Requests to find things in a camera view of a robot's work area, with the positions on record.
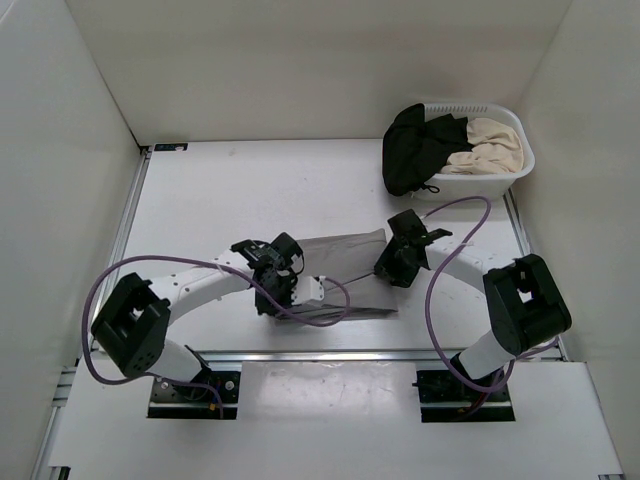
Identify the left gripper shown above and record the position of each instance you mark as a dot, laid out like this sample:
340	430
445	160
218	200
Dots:
289	281

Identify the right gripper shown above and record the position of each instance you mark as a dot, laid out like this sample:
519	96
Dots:
402	278

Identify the grey trousers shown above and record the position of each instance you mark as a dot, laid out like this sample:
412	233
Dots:
350	259

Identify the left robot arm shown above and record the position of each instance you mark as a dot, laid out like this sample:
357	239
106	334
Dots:
132	325

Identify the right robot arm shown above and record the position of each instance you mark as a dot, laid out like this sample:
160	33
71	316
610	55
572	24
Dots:
525	306

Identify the black trousers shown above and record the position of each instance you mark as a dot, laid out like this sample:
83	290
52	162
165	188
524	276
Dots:
415	149

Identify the beige trousers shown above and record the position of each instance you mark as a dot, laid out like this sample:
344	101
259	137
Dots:
496	149

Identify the white laundry basket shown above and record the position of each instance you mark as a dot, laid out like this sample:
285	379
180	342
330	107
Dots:
447	187

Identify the black label sticker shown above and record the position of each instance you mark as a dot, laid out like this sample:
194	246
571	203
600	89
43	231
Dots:
170	147

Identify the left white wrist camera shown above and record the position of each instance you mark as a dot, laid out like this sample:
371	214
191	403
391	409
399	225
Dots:
308	290

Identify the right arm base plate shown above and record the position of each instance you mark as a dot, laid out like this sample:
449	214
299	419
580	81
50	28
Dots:
444	399

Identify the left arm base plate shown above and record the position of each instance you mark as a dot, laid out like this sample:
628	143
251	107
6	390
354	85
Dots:
167	401

